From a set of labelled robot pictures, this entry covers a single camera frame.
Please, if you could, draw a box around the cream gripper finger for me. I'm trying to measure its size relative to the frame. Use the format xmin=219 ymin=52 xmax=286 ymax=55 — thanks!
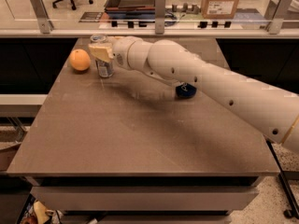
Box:
xmin=89 ymin=43 xmax=113 ymax=63

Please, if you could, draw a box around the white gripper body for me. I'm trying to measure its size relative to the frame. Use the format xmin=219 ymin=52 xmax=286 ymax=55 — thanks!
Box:
xmin=112 ymin=36 xmax=142 ymax=71

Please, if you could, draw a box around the silver redbull can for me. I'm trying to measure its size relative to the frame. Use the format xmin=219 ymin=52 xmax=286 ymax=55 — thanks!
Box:
xmin=90 ymin=35 xmax=114 ymax=78

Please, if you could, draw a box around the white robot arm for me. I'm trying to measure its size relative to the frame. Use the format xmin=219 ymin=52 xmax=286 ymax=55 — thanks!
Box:
xmin=89 ymin=36 xmax=299 ymax=153

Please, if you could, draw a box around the blue pepsi can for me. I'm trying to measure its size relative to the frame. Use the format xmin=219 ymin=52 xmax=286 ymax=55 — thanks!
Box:
xmin=176 ymin=83 xmax=197 ymax=99

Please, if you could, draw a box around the orange fruit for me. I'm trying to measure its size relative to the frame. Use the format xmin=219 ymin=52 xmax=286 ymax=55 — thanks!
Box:
xmin=68 ymin=49 xmax=91 ymax=71

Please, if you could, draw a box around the cardboard box with label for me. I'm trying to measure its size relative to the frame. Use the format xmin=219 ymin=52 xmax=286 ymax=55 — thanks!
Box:
xmin=201 ymin=0 xmax=239 ymax=19

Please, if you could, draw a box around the grey table drawer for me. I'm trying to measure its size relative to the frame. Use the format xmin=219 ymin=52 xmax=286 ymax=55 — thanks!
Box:
xmin=31 ymin=186 xmax=258 ymax=211

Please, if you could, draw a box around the middle metal glass bracket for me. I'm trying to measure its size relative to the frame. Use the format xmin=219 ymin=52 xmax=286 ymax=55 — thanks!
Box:
xmin=155 ymin=0 xmax=165 ymax=35

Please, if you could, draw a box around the metal glass bracket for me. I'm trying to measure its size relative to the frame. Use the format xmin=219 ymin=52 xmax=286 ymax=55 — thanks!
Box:
xmin=264 ymin=0 xmax=295 ymax=35
xmin=155 ymin=0 xmax=165 ymax=35
xmin=30 ymin=0 xmax=53 ymax=34

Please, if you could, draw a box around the left metal glass bracket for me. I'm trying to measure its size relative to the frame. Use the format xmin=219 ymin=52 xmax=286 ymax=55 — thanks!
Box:
xmin=30 ymin=0 xmax=53 ymax=34

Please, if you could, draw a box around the right metal glass bracket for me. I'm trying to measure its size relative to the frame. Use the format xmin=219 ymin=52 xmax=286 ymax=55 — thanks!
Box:
xmin=264 ymin=0 xmax=295 ymax=35

